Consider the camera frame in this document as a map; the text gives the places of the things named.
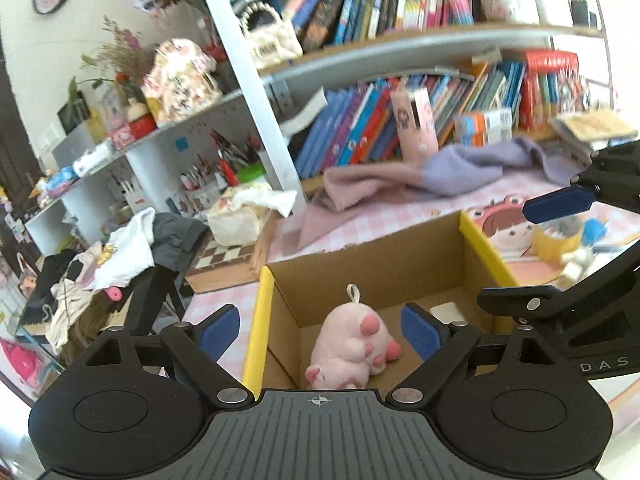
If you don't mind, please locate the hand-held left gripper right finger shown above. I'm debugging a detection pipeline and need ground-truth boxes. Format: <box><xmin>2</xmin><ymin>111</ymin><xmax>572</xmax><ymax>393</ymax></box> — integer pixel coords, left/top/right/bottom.
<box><xmin>385</xmin><ymin>302</ymin><xmax>558</xmax><ymax>406</ymax></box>

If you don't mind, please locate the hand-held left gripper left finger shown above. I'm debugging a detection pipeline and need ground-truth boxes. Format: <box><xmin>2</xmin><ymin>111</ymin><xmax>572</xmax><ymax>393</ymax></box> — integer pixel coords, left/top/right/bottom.
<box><xmin>82</xmin><ymin>304</ymin><xmax>256</xmax><ymax>408</ymax></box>

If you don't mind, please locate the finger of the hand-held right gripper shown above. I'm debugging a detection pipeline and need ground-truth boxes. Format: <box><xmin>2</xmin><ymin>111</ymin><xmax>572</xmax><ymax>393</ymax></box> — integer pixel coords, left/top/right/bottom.
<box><xmin>476</xmin><ymin>284</ymin><xmax>581</xmax><ymax>331</ymax></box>
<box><xmin>522</xmin><ymin>140</ymin><xmax>640</xmax><ymax>223</ymax></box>

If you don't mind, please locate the blue block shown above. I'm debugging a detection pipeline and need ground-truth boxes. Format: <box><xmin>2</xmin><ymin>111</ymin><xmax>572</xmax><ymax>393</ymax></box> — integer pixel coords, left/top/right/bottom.
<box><xmin>580</xmin><ymin>217</ymin><xmax>608</xmax><ymax>248</ymax></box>

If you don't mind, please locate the yellow tape roll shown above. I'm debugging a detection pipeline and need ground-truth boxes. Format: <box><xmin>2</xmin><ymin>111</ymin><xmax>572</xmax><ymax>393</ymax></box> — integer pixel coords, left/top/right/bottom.
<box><xmin>531</xmin><ymin>215</ymin><xmax>586</xmax><ymax>268</ymax></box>

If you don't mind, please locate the pink plush pig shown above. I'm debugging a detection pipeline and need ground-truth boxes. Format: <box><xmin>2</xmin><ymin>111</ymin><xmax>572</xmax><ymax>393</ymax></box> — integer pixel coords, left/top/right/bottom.
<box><xmin>304</xmin><ymin>284</ymin><xmax>403</xmax><ymax>390</ymax></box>

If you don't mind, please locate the yellow cardboard box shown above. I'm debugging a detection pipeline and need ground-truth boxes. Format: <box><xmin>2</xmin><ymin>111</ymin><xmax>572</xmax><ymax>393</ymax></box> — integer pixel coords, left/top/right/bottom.
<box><xmin>241</xmin><ymin>209</ymin><xmax>523</xmax><ymax>391</ymax></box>

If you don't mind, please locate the checkered board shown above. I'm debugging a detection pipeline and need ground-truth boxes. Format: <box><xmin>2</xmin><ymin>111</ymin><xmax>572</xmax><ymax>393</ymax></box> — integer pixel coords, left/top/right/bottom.
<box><xmin>192</xmin><ymin>237</ymin><xmax>263</xmax><ymax>273</ymax></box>

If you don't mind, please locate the beige notebook stack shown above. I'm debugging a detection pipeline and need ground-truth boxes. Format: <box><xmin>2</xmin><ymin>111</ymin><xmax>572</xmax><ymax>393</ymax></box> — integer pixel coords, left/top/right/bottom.
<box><xmin>550</xmin><ymin>110</ymin><xmax>640</xmax><ymax>161</ymax></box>

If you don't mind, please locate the grey garment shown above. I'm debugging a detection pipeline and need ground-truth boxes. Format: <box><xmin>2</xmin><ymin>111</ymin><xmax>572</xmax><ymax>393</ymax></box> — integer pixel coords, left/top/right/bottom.
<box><xmin>150</xmin><ymin>212</ymin><xmax>211</xmax><ymax>271</ymax></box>

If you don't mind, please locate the orange blue small carton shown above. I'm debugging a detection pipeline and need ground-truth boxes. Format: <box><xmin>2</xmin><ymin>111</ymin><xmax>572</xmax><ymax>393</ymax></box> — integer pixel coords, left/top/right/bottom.
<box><xmin>455</xmin><ymin>109</ymin><xmax>513</xmax><ymax>147</ymax></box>

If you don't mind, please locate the lavender pink knit cloth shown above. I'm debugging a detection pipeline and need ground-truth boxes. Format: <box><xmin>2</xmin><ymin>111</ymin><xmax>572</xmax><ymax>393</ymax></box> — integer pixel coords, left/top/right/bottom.
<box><xmin>300</xmin><ymin>137</ymin><xmax>593</xmax><ymax>251</ymax></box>

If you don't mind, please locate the pink cartoon desk mat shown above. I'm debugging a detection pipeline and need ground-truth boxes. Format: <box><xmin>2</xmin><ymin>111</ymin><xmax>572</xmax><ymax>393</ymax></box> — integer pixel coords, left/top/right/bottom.
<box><xmin>182</xmin><ymin>160</ymin><xmax>640</xmax><ymax>411</ymax></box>

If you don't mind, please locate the cream tissue bag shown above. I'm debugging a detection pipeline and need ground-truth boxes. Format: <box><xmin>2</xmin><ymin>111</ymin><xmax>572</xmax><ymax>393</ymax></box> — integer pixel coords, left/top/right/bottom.
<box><xmin>206</xmin><ymin>182</ymin><xmax>298</xmax><ymax>247</ymax></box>

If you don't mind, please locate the white printed t-shirt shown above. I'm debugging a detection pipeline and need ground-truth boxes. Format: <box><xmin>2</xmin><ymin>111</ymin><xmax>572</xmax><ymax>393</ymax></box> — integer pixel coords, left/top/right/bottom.
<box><xmin>75</xmin><ymin>207</ymin><xmax>157</xmax><ymax>291</ymax></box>

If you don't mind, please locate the red boxed book set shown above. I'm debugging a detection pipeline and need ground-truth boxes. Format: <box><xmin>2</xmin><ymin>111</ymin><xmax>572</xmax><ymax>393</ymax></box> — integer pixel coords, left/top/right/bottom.
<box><xmin>520</xmin><ymin>50</ymin><xmax>581</xmax><ymax>131</ymax></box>

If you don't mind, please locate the brown hanging cloth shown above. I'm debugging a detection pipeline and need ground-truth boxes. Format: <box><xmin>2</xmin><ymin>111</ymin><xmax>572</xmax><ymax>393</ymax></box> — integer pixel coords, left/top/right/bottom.
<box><xmin>50</xmin><ymin>290</ymin><xmax>136</xmax><ymax>361</ymax></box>

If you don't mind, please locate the cluster of pens in holders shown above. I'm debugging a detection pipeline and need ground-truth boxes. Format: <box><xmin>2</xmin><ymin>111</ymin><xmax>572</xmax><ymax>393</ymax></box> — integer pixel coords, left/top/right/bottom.
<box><xmin>180</xmin><ymin>130</ymin><xmax>266</xmax><ymax>201</ymax></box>

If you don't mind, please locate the pink cartoon cylinder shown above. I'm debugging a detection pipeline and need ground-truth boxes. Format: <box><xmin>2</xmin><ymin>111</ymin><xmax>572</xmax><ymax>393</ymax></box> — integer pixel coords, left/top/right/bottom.
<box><xmin>391</xmin><ymin>87</ymin><xmax>440</xmax><ymax>161</ymax></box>

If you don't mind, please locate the pink hanging bag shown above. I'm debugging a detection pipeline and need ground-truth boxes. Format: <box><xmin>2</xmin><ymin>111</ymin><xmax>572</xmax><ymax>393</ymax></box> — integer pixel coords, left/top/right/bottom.
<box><xmin>0</xmin><ymin>337</ymin><xmax>46</xmax><ymax>391</ymax></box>

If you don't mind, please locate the white wipes pack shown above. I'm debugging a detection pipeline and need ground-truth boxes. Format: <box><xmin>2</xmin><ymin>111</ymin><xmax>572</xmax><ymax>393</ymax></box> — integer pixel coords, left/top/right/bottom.
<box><xmin>72</xmin><ymin>142</ymin><xmax>126</xmax><ymax>176</ymax></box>

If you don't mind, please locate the row of blue textbooks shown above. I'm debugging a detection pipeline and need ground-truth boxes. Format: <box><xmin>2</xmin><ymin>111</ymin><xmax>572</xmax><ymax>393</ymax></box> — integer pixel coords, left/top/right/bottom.
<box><xmin>295</xmin><ymin>60</ymin><xmax>526</xmax><ymax>168</ymax></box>

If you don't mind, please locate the pink small box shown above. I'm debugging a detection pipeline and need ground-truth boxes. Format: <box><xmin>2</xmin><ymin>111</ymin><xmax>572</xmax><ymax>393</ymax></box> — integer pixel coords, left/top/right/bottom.
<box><xmin>109</xmin><ymin>125</ymin><xmax>136</xmax><ymax>151</ymax></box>

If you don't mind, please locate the red small figurine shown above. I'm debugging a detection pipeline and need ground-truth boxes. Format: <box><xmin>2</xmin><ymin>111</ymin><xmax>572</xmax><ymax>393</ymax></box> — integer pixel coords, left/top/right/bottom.
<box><xmin>125</xmin><ymin>97</ymin><xmax>157</xmax><ymax>138</ymax></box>

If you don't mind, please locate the grey storage box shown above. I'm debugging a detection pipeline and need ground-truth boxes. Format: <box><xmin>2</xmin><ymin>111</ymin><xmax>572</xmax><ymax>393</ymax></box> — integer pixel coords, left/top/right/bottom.
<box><xmin>52</xmin><ymin>125</ymin><xmax>108</xmax><ymax>171</ymax></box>

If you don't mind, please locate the grey white shelf unit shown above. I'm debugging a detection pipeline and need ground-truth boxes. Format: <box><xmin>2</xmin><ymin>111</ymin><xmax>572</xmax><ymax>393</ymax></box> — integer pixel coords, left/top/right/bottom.
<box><xmin>25</xmin><ymin>0</ymin><xmax>616</xmax><ymax>241</ymax></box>

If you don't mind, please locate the row of assorted novels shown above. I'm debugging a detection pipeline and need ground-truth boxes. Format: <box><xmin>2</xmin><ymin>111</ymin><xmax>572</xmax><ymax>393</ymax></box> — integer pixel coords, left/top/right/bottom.
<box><xmin>285</xmin><ymin>0</ymin><xmax>531</xmax><ymax>53</ymax></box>

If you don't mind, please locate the dried flower bouquet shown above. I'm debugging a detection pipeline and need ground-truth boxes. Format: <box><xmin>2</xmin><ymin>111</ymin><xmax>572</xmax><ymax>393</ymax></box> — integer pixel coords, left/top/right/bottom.
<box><xmin>80</xmin><ymin>15</ymin><xmax>156</xmax><ymax>91</ymax></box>

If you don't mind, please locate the white handbag pearl handle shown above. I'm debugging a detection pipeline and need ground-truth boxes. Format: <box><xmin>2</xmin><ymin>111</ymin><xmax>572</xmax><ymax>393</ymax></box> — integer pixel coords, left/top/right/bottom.
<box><xmin>239</xmin><ymin>2</ymin><xmax>304</xmax><ymax>68</ymax></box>

